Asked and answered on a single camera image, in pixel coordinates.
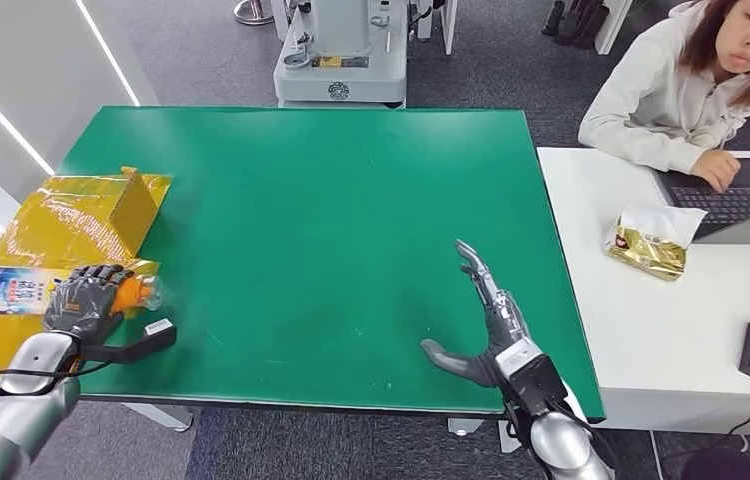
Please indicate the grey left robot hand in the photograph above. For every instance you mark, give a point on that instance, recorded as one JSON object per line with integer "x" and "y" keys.
{"x": 80, "y": 305}

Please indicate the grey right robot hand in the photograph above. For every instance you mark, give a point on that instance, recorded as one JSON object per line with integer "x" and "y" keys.
{"x": 501, "y": 324}

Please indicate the orange plastic bottle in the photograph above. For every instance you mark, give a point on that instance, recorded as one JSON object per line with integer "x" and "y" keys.
{"x": 10, "y": 291}

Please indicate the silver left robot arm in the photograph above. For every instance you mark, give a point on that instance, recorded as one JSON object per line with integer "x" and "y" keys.
{"x": 10, "y": 417}

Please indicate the white robot base machine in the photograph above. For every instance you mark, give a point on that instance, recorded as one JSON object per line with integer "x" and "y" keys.
{"x": 342, "y": 71}

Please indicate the yellow taped cardboard box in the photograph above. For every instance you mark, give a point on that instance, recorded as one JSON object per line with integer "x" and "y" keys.
{"x": 64, "y": 218}

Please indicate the gold and white snack bag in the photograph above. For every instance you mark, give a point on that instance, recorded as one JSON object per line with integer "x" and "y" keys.
{"x": 650, "y": 246}

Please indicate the person's hand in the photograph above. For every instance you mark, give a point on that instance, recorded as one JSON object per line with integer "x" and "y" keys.
{"x": 716, "y": 169}

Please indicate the person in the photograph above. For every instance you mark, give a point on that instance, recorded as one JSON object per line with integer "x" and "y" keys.
{"x": 653, "y": 99}

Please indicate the grey laptop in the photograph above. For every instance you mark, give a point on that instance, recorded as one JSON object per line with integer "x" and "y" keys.
{"x": 746, "y": 199}

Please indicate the white partition panel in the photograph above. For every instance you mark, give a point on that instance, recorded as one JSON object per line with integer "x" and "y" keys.
{"x": 448, "y": 22}

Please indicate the black chair legs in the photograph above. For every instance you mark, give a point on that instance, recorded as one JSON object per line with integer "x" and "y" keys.
{"x": 577, "y": 22}

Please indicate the white cabinet panel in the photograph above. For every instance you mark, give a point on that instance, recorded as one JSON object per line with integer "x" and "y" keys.
{"x": 613, "y": 25}

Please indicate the chrome stand base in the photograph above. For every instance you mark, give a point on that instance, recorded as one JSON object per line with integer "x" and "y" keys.
{"x": 254, "y": 13}

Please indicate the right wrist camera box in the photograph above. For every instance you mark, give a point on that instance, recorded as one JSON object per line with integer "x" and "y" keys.
{"x": 530, "y": 374}

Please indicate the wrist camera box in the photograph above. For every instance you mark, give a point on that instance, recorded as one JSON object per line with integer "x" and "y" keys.
{"x": 530, "y": 374}
{"x": 150, "y": 334}

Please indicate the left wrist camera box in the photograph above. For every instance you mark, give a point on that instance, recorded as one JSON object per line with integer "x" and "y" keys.
{"x": 150, "y": 334}

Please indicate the white table foot bracket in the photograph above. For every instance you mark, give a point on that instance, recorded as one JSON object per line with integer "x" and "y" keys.
{"x": 464, "y": 427}

